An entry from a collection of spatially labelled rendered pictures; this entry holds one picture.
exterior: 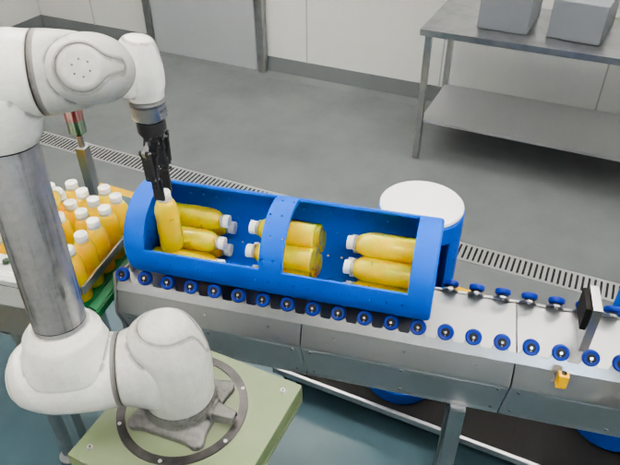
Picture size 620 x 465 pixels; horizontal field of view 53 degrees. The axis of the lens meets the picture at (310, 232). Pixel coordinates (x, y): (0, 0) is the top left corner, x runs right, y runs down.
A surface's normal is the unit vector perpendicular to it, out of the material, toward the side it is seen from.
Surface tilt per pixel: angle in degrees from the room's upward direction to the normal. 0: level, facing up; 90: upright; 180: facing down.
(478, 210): 0
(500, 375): 71
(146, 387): 87
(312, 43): 90
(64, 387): 81
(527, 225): 0
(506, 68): 90
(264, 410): 1
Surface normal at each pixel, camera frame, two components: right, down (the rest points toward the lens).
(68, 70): 0.35, 0.18
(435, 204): 0.00, -0.79
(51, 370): 0.00, 0.47
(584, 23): -0.52, 0.52
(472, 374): -0.24, 0.29
